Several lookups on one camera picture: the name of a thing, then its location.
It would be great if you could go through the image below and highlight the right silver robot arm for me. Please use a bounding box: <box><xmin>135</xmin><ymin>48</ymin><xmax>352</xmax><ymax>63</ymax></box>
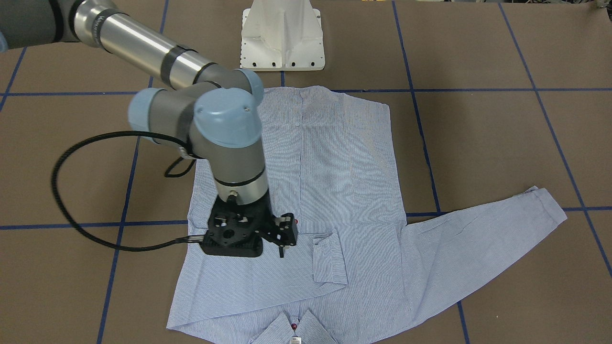
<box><xmin>1</xmin><ymin>0</ymin><xmax>298</xmax><ymax>258</ymax></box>

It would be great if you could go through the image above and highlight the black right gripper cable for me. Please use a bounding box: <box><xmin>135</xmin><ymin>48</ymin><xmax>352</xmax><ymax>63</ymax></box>
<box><xmin>51</xmin><ymin>131</ymin><xmax>207</xmax><ymax>252</ymax></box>

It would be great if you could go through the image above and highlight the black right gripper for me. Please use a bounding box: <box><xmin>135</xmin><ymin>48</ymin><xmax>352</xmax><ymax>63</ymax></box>
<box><xmin>199</xmin><ymin>194</ymin><xmax>298</xmax><ymax>258</ymax></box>

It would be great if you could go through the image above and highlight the light blue striped shirt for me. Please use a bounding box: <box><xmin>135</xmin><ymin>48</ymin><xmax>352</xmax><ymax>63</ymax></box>
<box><xmin>166</xmin><ymin>86</ymin><xmax>567</xmax><ymax>344</ymax></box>

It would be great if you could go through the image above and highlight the white pedestal column base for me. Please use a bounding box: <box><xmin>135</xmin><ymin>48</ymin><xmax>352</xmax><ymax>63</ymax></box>
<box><xmin>240</xmin><ymin>0</ymin><xmax>326</xmax><ymax>72</ymax></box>

